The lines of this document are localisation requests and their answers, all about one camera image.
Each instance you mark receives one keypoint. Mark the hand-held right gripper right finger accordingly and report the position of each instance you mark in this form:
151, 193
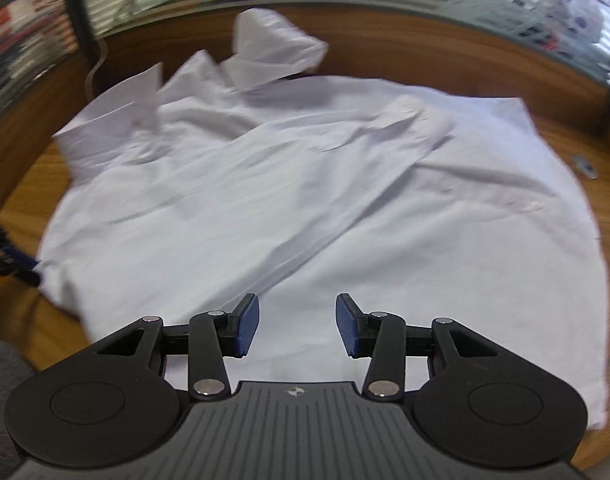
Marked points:
346, 327

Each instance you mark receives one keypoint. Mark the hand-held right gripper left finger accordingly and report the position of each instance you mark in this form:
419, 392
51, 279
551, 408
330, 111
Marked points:
247, 327

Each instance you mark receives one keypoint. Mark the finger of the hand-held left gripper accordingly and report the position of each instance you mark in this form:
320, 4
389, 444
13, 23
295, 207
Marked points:
20, 260

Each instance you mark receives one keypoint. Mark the white collared shirt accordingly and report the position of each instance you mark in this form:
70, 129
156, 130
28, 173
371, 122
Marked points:
310, 200

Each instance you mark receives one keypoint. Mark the person's grey sweater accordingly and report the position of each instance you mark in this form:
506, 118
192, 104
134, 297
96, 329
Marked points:
2, 400

